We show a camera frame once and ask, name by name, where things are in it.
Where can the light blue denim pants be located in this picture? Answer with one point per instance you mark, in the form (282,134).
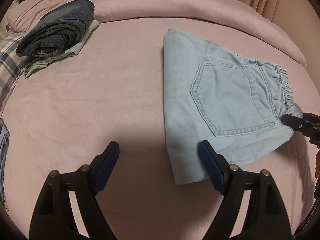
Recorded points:
(225,92)

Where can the folded light green garment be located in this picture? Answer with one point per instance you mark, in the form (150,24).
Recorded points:
(82,42)

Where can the pink duvet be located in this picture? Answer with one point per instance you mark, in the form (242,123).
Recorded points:
(175,5)

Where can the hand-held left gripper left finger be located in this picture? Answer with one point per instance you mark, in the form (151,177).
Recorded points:
(110,160)

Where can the folded dark blue jeans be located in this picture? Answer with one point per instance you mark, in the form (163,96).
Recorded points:
(57,27)

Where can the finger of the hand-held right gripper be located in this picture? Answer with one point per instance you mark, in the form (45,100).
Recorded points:
(292,122)

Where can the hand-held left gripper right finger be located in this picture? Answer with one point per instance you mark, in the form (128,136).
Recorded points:
(209,162)

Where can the light blue cloth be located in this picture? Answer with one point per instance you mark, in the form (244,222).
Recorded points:
(3,150)

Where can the plaid pillow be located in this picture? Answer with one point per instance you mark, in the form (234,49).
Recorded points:
(10,60)

